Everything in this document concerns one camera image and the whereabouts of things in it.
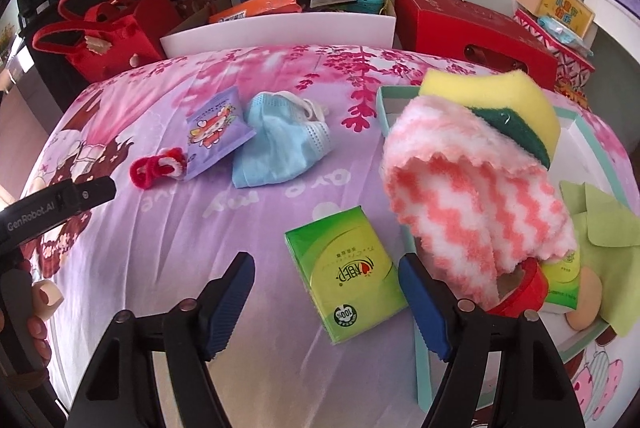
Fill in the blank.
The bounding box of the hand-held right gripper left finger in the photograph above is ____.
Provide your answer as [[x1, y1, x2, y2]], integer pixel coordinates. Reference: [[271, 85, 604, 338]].
[[65, 251, 257, 428]]

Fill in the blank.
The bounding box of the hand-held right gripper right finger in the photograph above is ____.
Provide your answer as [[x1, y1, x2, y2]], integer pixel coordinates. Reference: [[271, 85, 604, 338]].
[[398, 252, 586, 428]]

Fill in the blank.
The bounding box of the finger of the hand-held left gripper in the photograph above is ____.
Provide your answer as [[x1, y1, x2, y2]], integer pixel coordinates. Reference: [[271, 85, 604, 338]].
[[55, 177, 117, 219]]

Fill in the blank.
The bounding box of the green tissue pack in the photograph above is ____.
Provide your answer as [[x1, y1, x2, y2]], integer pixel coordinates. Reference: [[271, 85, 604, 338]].
[[542, 248, 583, 306], [284, 206, 410, 346]]

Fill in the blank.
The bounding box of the pink white fluffy cloth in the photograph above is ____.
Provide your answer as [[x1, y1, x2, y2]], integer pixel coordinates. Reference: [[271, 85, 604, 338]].
[[380, 96, 578, 313]]

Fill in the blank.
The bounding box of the green cloth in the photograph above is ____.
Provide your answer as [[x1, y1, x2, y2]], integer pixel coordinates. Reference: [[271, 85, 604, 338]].
[[559, 180, 640, 336]]

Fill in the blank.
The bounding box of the yellow green sponge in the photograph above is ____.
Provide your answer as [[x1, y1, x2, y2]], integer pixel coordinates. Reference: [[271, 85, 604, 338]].
[[419, 68, 562, 171]]

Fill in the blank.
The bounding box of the person's left hand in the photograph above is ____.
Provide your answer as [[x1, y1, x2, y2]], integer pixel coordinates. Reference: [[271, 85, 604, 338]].
[[27, 279, 64, 359]]

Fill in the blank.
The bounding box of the pink printed blanket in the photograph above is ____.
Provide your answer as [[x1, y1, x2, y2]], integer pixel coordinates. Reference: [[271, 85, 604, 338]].
[[22, 44, 640, 428]]

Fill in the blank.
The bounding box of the red tape roll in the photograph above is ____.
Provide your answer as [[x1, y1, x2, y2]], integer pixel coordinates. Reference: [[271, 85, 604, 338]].
[[487, 258, 551, 319]]

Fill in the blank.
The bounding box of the purple wet wipes packet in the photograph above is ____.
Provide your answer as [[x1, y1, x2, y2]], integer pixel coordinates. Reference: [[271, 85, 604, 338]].
[[186, 86, 256, 181]]

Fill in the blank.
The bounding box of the red felt bag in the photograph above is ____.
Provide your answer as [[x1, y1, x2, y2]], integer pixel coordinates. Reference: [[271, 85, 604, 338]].
[[32, 0, 168, 83]]

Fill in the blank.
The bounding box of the beige makeup sponge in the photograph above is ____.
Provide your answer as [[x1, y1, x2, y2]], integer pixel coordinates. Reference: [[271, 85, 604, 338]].
[[565, 269, 605, 331]]

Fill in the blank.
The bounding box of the blue face mask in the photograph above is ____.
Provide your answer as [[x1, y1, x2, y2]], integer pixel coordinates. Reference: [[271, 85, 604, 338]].
[[231, 90, 335, 189]]

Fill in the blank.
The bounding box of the white storage box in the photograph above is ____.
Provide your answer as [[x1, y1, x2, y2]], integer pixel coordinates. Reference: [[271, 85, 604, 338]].
[[160, 0, 397, 58]]

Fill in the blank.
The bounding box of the orange carton box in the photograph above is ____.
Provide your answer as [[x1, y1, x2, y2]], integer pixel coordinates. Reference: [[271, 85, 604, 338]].
[[209, 0, 306, 24]]

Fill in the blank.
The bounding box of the red gift box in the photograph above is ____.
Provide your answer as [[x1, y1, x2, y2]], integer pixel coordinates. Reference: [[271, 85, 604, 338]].
[[395, 0, 558, 91]]

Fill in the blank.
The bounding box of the red patterned box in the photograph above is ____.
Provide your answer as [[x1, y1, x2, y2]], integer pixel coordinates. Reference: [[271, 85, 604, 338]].
[[514, 8, 597, 91]]

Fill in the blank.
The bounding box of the blue packet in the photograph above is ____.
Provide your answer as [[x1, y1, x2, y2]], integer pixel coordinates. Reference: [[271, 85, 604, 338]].
[[537, 15, 593, 56]]

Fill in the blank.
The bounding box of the white cabinet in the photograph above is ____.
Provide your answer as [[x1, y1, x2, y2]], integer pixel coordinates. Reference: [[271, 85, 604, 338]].
[[582, 0, 640, 43]]

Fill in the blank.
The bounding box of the red white hair tie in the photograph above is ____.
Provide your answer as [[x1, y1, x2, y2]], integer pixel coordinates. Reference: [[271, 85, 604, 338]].
[[130, 147, 188, 191]]

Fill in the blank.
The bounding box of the tan gift box with handle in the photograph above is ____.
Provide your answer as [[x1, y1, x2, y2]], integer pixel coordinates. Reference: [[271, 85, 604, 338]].
[[516, 0, 597, 36]]

